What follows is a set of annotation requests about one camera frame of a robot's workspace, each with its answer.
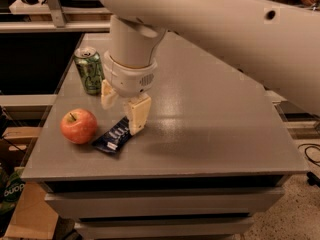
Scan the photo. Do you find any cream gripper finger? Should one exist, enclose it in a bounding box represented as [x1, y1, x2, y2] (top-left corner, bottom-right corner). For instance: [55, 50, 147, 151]
[101, 79, 119, 110]
[123, 93, 151, 135]

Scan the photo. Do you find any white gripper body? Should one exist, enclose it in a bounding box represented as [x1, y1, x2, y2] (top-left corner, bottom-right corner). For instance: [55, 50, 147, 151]
[102, 52, 157, 97]

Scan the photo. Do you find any dark blue rxbar wrapper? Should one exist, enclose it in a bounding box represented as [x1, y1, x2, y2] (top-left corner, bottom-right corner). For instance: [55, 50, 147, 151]
[92, 117, 132, 155]

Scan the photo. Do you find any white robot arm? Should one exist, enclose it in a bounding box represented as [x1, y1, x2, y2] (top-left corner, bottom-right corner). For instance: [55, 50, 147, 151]
[100, 0, 320, 116]

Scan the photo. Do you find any red apple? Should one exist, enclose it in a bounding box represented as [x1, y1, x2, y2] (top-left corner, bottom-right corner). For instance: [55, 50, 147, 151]
[60, 108, 98, 144]

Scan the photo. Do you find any green soda can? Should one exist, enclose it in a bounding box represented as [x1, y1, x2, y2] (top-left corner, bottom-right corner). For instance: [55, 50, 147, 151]
[74, 46, 104, 95]

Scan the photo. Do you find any grey upper drawer front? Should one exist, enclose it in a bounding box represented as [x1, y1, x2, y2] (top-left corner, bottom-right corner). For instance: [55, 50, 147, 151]
[45, 187, 284, 219]

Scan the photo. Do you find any grey drawer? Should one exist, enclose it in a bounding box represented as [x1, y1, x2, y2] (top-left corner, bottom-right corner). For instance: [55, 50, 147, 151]
[75, 217, 253, 240]
[45, 187, 284, 219]

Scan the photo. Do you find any green snack bag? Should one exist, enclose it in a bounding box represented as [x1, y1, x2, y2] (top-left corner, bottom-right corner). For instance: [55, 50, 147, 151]
[0, 167, 25, 215]

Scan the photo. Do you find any brown cardboard box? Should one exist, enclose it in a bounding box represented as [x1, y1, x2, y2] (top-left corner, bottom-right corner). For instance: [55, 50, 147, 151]
[1, 127, 58, 240]

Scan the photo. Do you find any grey lower drawer front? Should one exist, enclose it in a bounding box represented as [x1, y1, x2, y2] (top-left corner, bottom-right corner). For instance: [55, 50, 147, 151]
[75, 217, 253, 240]

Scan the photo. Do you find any grey metal shelf frame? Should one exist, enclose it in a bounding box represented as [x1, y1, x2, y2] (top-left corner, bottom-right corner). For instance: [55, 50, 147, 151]
[0, 0, 111, 33]

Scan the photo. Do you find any black floor cable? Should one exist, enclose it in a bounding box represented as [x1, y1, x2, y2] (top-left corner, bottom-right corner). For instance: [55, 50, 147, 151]
[297, 142, 320, 167]

